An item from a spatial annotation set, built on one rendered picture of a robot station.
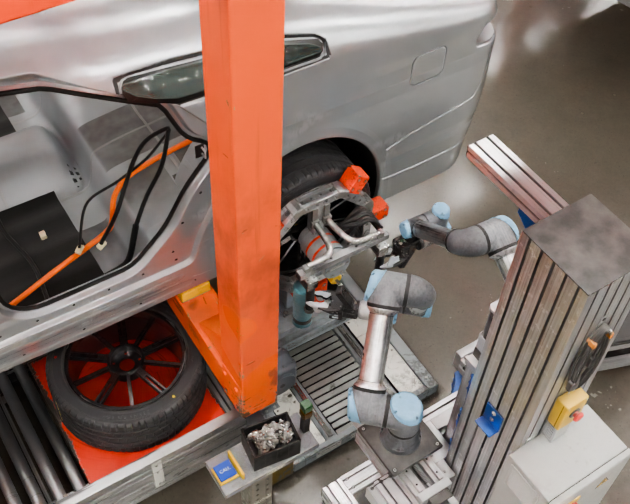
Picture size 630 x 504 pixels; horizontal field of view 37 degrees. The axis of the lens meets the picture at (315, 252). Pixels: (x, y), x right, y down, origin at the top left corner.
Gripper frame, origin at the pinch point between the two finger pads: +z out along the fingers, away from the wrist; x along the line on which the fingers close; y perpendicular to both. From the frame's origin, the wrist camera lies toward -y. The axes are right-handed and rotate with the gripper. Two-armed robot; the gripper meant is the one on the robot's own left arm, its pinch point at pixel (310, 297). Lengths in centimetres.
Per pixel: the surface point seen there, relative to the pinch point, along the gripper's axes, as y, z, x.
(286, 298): 53, 16, 31
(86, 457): 52, 81, -63
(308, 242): -5.1, 5.1, 23.1
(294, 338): 70, 9, 20
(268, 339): -19.8, 9.7, -33.0
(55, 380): 30, 98, -41
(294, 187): -30.8, 12.6, 29.8
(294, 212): -26.8, 10.7, 20.7
